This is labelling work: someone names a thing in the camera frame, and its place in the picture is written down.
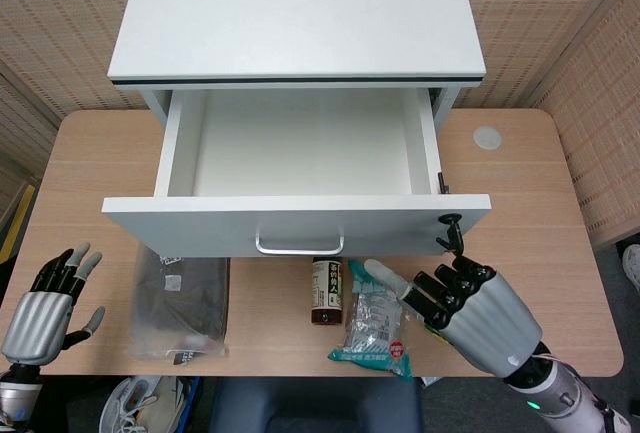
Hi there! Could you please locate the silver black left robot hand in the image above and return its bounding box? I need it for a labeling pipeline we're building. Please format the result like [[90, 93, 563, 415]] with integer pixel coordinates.
[[1, 241, 107, 367]]

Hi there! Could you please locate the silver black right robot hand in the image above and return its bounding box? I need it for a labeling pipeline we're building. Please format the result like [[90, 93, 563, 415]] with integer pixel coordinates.
[[363, 255, 544, 380]]

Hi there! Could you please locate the brown sauce bottle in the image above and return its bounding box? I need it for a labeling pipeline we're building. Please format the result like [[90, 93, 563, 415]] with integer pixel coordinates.
[[311, 255, 346, 327]]

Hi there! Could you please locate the large white cabinet drawer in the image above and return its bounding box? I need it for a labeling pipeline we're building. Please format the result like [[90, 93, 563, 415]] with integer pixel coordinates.
[[101, 86, 492, 260]]

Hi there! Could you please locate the white drawer cabinet body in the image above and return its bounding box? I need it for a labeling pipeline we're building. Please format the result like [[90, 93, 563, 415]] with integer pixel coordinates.
[[108, 0, 488, 129]]

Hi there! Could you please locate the teal snack packet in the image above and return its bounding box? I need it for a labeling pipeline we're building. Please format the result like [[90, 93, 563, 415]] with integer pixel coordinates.
[[327, 258, 422, 384]]

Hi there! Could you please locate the white sneaker with laces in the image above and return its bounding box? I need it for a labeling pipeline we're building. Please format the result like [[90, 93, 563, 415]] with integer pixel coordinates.
[[98, 376, 185, 433]]

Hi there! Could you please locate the white grey shoe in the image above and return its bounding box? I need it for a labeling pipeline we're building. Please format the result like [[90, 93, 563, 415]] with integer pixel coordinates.
[[622, 244, 640, 295]]

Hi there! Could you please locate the dark garment in plastic bag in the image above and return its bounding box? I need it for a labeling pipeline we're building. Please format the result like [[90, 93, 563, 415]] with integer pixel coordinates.
[[128, 245, 232, 367]]

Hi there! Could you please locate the grey round desk grommet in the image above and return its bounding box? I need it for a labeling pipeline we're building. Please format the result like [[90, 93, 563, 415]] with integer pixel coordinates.
[[472, 125, 503, 150]]

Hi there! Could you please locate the dark blue chair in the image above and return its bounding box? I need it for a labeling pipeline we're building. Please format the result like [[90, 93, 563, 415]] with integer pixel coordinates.
[[208, 376, 425, 433]]

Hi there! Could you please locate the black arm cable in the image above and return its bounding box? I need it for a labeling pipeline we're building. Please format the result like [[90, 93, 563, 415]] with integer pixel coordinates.
[[593, 395, 624, 433]]

